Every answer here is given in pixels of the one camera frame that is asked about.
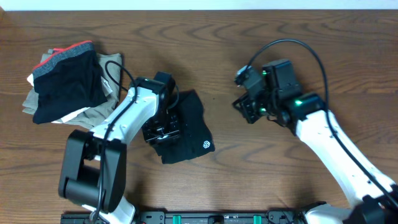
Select white folded garment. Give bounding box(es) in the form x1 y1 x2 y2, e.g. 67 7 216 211
27 74 113 124

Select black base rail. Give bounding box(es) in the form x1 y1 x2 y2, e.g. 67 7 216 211
60 210 312 224

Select right black cable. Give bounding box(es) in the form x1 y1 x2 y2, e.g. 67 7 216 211
245 38 398 209

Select black cable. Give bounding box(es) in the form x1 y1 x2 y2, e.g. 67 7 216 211
245 38 398 209
88 60 139 224

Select black pants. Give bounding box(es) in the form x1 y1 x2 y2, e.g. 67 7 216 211
154 90 215 164

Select khaki folded garment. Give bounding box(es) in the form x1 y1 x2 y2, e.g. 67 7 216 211
22 53 123 129

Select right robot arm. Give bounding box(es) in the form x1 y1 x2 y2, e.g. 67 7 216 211
233 93 397 223

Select left black cable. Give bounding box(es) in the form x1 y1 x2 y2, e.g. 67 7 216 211
88 60 139 224

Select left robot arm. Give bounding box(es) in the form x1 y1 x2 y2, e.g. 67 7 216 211
58 72 180 224

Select black folded shorts grey waistband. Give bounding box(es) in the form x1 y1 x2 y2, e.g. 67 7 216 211
32 40 107 124

